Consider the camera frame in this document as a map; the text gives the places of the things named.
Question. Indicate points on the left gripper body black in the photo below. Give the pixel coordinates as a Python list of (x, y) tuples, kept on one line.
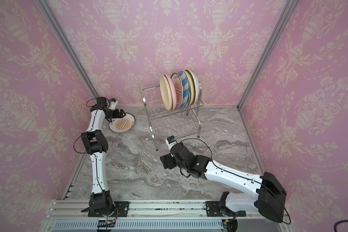
[(114, 113)]

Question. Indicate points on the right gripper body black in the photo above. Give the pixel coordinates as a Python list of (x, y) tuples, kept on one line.
[(166, 161)]

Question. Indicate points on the orange sunburst plate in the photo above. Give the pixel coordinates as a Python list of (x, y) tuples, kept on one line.
[(178, 88), (123, 124)]

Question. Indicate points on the steel two-tier dish rack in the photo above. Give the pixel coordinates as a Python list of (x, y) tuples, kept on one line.
[(180, 123)]

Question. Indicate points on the beige plain plate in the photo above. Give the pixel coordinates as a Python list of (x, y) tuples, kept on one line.
[(166, 94)]

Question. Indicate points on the pink bear plate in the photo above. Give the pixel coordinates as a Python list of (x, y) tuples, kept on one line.
[(172, 91)]

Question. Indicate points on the blue striped plate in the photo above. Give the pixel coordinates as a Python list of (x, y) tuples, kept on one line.
[(185, 88)]

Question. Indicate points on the yellow bear plate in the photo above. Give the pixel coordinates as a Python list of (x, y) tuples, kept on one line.
[(192, 87)]

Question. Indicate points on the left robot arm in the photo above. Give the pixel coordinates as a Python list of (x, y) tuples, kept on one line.
[(96, 146)]

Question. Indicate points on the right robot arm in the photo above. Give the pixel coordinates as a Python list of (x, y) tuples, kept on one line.
[(265, 193)]

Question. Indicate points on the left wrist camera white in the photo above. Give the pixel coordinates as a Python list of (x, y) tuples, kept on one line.
[(112, 104)]

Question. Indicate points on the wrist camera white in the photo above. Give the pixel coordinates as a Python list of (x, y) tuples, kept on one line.
[(112, 104), (170, 142)]

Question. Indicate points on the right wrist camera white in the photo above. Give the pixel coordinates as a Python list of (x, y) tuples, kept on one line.
[(170, 142)]

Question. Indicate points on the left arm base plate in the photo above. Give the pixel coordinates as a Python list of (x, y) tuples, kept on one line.
[(121, 210)]

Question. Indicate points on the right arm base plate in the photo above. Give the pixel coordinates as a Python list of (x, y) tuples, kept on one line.
[(218, 209)]

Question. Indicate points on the aluminium mounting rail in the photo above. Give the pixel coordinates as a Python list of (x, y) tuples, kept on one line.
[(155, 216)]

